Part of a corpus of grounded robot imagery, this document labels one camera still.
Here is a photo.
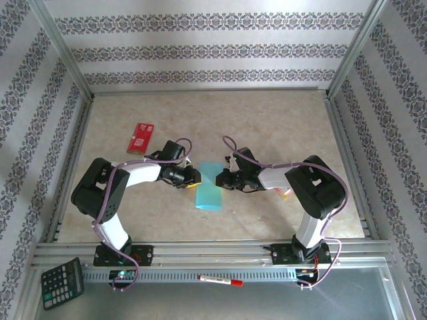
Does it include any aluminium frame post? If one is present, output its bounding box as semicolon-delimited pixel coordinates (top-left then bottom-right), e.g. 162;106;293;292
27;0;95;99
326;0;392;99

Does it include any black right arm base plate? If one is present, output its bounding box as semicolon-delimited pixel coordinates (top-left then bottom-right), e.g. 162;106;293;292
270;242;332;266

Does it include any long aluminium frame rail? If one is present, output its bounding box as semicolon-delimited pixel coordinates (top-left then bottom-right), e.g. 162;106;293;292
90;86;330;97

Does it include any pink blister pack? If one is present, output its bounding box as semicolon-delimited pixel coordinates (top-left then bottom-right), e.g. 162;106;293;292
274;186;295;201

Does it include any aluminium mounting rail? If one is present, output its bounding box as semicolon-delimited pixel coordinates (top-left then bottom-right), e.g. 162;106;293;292
31;240;397;268

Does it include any grey metal sheet shelf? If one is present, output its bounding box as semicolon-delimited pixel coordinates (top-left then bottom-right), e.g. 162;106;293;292
33;265;406;320

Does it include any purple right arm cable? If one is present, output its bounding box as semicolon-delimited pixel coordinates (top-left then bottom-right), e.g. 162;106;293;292
222;135;350;290

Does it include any white marker with red cap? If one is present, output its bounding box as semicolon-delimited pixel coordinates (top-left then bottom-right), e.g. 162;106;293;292
197;273;244;288

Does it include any black desk calculator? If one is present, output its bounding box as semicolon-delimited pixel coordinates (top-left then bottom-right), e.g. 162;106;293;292
40;257;85;311

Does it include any aluminium side frame rail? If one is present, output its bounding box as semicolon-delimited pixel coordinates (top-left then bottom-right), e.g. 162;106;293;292
324;95;382;241
45;96;95;243

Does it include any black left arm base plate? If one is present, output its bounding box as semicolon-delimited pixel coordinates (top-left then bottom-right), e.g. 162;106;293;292
93;244;155;267

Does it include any grey slotted cable duct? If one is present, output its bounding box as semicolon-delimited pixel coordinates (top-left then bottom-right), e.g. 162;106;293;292
81;268;298;284

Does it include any small circuit board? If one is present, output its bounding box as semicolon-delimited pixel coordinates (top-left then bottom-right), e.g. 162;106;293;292
109;269;137;281
295;267;320;279

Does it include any red snack packet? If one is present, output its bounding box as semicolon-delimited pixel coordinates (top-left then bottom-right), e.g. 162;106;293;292
125;123;155;156

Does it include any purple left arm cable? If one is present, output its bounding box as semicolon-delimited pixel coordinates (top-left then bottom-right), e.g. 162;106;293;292
91;137;193;293

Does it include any light blue paper sheet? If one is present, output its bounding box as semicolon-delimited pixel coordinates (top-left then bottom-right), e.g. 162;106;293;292
194;161;225;212

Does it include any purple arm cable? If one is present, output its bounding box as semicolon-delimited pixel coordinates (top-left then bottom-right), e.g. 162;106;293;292
222;135;350;290
91;137;193;293

